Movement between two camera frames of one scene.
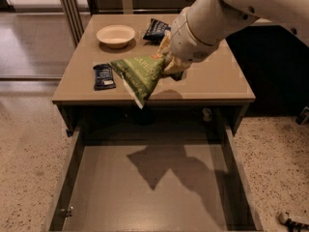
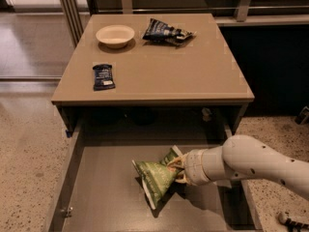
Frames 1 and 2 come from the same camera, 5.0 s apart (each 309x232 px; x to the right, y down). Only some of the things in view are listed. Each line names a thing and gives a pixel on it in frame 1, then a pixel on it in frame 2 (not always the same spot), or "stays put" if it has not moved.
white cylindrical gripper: [185, 40] → [193, 166]
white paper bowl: [116, 36] stays put
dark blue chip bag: [155, 30] stays put
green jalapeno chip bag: [139, 74] → [154, 177]
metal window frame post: [69, 0] stays put
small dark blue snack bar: [103, 78] stays put
